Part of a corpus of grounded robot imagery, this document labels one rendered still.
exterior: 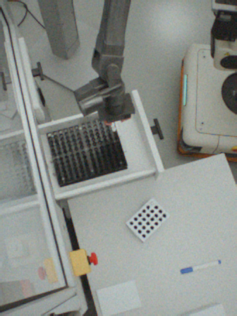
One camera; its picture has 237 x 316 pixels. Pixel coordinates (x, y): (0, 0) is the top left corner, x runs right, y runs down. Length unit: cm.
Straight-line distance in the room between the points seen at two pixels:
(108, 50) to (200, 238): 70
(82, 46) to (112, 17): 152
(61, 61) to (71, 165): 128
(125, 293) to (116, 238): 18
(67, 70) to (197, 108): 85
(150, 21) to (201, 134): 98
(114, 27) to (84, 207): 63
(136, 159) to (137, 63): 122
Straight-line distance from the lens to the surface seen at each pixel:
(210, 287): 126
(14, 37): 127
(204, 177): 129
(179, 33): 250
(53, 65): 232
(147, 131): 113
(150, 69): 232
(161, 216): 120
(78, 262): 108
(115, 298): 121
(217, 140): 188
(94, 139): 118
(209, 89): 199
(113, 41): 87
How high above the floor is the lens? 198
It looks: 73 degrees down
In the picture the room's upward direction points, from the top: straight up
